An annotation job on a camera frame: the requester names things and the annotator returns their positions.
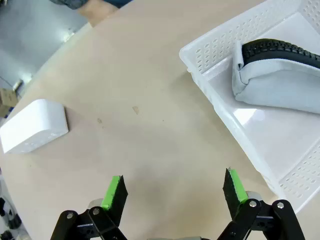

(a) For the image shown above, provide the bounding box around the person's right hand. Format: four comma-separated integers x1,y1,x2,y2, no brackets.
76,0,120,27

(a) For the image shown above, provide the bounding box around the person in grey jacket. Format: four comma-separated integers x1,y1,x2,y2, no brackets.
49,0,137,11

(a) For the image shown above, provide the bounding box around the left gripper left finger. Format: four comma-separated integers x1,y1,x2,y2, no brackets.
49,174,129,240

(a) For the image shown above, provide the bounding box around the white perforated plastic basket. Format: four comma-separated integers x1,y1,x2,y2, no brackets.
178,0,320,216

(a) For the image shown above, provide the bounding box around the small open cardboard box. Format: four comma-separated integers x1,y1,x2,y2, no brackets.
0,87,19,116

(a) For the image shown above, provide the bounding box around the white rectangular box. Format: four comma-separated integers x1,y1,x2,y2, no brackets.
0,98,70,155

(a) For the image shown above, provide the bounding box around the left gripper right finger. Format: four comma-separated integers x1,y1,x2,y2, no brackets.
217,167,307,240

